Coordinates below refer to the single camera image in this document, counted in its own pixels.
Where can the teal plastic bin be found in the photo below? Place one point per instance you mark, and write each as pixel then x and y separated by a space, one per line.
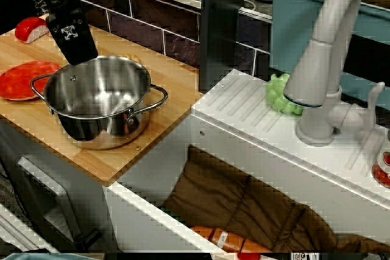
pixel 292 28

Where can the white toy sink unit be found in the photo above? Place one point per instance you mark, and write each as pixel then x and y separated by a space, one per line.
pixel 237 138

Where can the red tomato can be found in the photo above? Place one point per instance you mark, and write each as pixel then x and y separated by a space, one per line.
pixel 382 171

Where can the green toy grapes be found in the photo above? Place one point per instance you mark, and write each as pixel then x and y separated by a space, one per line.
pixel 277 95

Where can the wooden countertop board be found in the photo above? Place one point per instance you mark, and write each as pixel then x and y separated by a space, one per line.
pixel 170 80

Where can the black vertical post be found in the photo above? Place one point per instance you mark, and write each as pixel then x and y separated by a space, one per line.
pixel 217 28

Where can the grey faucet lever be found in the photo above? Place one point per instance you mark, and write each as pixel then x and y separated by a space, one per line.
pixel 370 104

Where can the red plastic plate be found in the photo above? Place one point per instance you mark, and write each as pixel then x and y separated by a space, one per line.
pixel 21 80

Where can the white metal rail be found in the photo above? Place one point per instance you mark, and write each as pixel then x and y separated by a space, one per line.
pixel 21 226

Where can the orange toy sausage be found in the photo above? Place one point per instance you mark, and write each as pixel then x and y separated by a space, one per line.
pixel 231 238

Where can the dark grey oven door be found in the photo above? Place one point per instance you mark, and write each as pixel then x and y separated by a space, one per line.
pixel 45 193

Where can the red and white toy sushi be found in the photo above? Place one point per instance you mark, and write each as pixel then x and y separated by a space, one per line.
pixel 29 30

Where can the brown cloth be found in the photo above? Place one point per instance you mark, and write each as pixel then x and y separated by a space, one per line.
pixel 231 193

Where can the grey toy faucet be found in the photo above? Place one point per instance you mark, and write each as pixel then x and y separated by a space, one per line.
pixel 326 59

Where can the stainless steel pot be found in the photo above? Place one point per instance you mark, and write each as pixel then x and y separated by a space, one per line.
pixel 115 89

